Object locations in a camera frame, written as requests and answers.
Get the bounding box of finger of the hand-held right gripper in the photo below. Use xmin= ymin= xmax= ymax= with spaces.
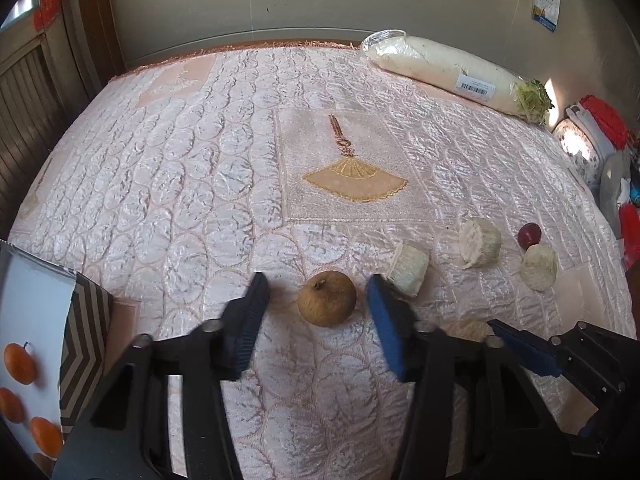
xmin=567 ymin=407 xmax=640 ymax=458
xmin=487 ymin=318 xmax=640 ymax=408

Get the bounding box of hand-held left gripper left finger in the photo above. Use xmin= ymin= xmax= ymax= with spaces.
xmin=52 ymin=271 xmax=271 ymax=480

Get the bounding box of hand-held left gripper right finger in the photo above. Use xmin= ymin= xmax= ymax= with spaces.
xmin=364 ymin=274 xmax=576 ymax=480

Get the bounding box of box with orange fruit print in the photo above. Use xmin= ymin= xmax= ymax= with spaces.
xmin=0 ymin=240 xmax=116 ymax=480

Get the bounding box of orange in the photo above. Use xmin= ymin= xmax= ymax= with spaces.
xmin=30 ymin=416 xmax=65 ymax=458
xmin=3 ymin=342 xmax=37 ymax=386
xmin=0 ymin=387 xmax=26 ymax=423

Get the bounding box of dark red plum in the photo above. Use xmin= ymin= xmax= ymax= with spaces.
xmin=517 ymin=223 xmax=543 ymax=251

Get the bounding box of pink quilted bedspread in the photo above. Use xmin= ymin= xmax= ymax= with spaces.
xmin=10 ymin=40 xmax=636 ymax=480

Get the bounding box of red plastic item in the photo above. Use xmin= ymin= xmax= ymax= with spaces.
xmin=618 ymin=205 xmax=640 ymax=271

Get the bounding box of grey plastic bag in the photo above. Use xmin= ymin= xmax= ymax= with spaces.
xmin=597 ymin=152 xmax=633 ymax=226

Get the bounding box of red folded cloth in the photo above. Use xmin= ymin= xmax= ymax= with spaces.
xmin=580 ymin=95 xmax=633 ymax=150

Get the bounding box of white striped folded cloth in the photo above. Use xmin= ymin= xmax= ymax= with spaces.
xmin=565 ymin=105 xmax=616 ymax=156

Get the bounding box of bagged white daikon radish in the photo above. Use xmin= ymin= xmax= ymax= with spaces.
xmin=360 ymin=30 xmax=555 ymax=125

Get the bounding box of wooden slatted panel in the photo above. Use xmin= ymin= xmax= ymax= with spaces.
xmin=0 ymin=35 xmax=68 ymax=221

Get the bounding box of window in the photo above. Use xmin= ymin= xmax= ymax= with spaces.
xmin=0 ymin=0 xmax=41 ymax=31

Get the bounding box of brown wooden door frame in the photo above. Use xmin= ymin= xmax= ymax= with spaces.
xmin=60 ymin=0 xmax=126 ymax=81

